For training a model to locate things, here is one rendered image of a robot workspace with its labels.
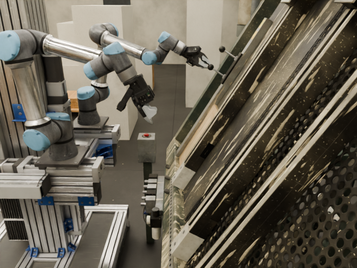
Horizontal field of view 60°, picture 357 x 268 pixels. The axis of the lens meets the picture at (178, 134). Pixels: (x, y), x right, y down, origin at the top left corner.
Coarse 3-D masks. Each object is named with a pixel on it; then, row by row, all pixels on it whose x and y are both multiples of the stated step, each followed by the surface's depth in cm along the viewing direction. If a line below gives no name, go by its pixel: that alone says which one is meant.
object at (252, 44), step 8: (264, 24) 166; (264, 32) 168; (256, 40) 169; (248, 48) 171; (248, 56) 173; (240, 64) 174; (232, 72) 176; (232, 80) 178; (224, 88) 180; (216, 96) 181; (208, 104) 186; (216, 104) 183; (208, 112) 185; (200, 120) 187; (192, 128) 192; (192, 136) 191; (184, 144) 193; (176, 152) 199
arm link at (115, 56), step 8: (104, 48) 120; (112, 48) 119; (120, 48) 120; (104, 56) 122; (112, 56) 120; (120, 56) 120; (112, 64) 122; (120, 64) 121; (128, 64) 122; (120, 72) 122
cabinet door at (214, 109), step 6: (216, 108) 175; (210, 114) 179; (204, 120) 185; (210, 120) 175; (204, 126) 180; (198, 132) 184; (192, 138) 189; (198, 138) 179; (192, 144) 184; (186, 150) 188; (180, 156) 194; (186, 156) 182; (180, 162) 187
